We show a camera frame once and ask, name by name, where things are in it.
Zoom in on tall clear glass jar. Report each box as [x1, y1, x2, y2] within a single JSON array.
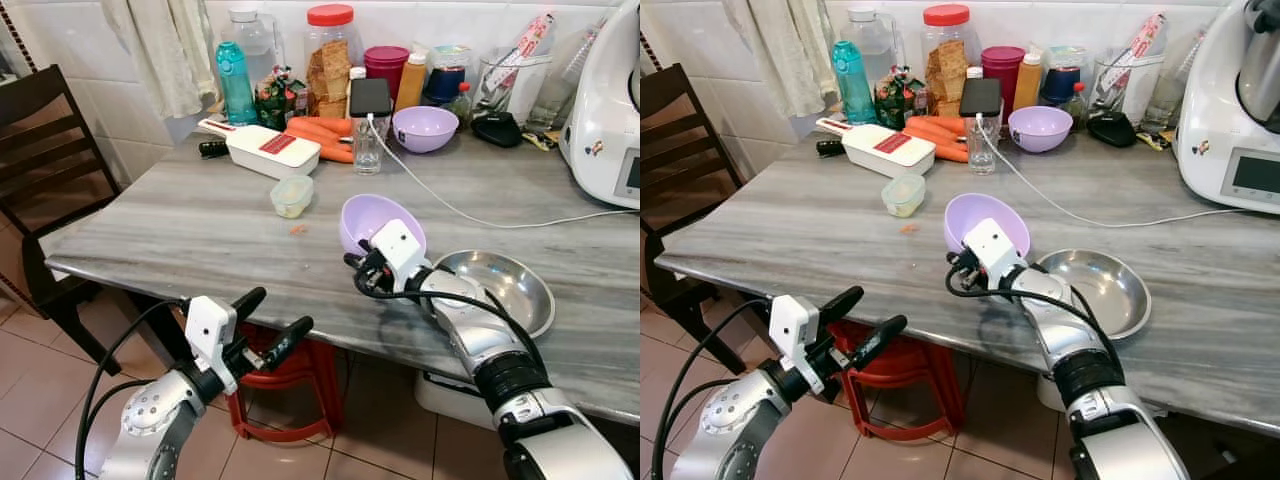
[[525, 25, 606, 133], [1140, 30, 1206, 133]]

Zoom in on white vegetable slicer box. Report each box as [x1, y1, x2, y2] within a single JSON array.
[[200, 118, 322, 180], [815, 118, 937, 179]]

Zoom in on lilac plastic bowl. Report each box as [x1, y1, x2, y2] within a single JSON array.
[[339, 194, 427, 257], [1007, 106, 1076, 153], [944, 193, 1031, 259], [392, 106, 461, 153]]

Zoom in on green snack packet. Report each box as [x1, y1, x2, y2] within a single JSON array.
[[873, 67, 926, 131], [253, 67, 308, 131]]

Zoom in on pale hanging curtain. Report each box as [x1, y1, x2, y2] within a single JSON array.
[[100, 0, 221, 121], [722, 0, 841, 119]]

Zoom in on red lidded cracker jar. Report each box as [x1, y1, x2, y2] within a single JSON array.
[[920, 4, 979, 117], [303, 4, 363, 119]]

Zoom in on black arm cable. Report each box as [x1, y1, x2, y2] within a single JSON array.
[[345, 255, 547, 371], [945, 262, 1127, 371], [650, 298, 776, 480], [75, 298, 193, 480]]

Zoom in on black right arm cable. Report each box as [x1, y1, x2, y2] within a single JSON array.
[[345, 255, 547, 371], [945, 262, 1127, 371]]

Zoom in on shiny steel bowl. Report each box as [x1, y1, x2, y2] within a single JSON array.
[[1035, 248, 1153, 341], [432, 250, 556, 339]]

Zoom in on small green lidded container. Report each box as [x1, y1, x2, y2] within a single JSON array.
[[881, 173, 927, 218], [270, 175, 315, 219]]

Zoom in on black pouch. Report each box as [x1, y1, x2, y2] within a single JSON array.
[[471, 112, 523, 149], [1087, 112, 1138, 149]]

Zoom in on clear white lidded jug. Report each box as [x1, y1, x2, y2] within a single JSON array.
[[222, 2, 288, 86], [845, 2, 906, 81]]

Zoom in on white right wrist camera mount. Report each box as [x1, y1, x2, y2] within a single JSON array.
[[370, 219, 428, 291], [962, 218, 1026, 291]]

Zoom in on red plastic stool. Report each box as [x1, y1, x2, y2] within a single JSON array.
[[828, 320, 966, 443], [225, 322, 344, 444]]

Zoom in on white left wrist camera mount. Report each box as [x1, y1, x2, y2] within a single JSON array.
[[185, 296, 239, 369], [768, 295, 824, 393]]

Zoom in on magenta plastic container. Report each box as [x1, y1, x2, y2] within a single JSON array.
[[981, 46, 1028, 109], [363, 46, 411, 103]]

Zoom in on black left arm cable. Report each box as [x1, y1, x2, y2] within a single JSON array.
[[75, 298, 193, 480], [650, 298, 776, 480]]

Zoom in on orange plastic bottle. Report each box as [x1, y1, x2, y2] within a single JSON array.
[[1013, 52, 1044, 111], [395, 52, 429, 111]]

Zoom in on black smartphone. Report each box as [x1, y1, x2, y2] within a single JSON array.
[[349, 78, 393, 119], [959, 77, 1004, 118]]

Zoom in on white kitchen cooking appliance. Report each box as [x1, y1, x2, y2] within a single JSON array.
[[558, 0, 641, 210], [1175, 0, 1280, 216]]

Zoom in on dark wooden chair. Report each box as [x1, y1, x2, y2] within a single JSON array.
[[0, 65, 136, 376], [640, 63, 746, 376]]

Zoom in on orange carrot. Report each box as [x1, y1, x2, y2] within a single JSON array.
[[285, 128, 356, 164], [905, 115, 969, 141], [292, 117, 353, 139], [903, 128, 969, 164]]

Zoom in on white charging cable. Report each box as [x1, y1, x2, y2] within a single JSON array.
[[366, 113, 638, 230], [975, 113, 1246, 229]]

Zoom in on teal water bottle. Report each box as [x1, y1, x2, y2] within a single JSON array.
[[832, 40, 878, 126], [216, 41, 258, 126]]

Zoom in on dark blue container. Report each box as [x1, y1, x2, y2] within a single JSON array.
[[424, 45, 473, 106], [1040, 45, 1089, 106]]

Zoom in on clear drinking glass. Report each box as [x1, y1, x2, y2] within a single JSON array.
[[966, 113, 1001, 176], [352, 113, 391, 176]]

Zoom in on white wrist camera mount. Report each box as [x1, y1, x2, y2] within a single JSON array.
[[370, 219, 428, 291], [768, 295, 824, 393], [185, 296, 239, 369], [962, 218, 1026, 291]]

